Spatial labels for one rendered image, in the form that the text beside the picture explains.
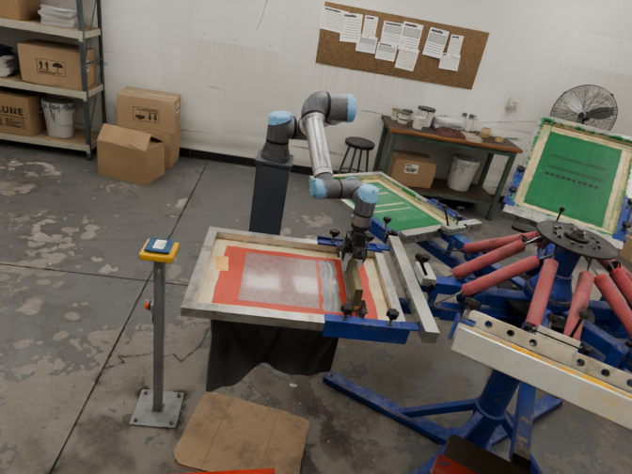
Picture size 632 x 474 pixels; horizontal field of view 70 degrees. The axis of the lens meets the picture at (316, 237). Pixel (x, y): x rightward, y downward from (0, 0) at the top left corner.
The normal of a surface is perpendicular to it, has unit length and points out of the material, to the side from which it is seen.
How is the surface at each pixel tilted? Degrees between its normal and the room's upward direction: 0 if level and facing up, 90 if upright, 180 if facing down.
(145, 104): 88
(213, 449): 1
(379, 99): 90
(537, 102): 90
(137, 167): 90
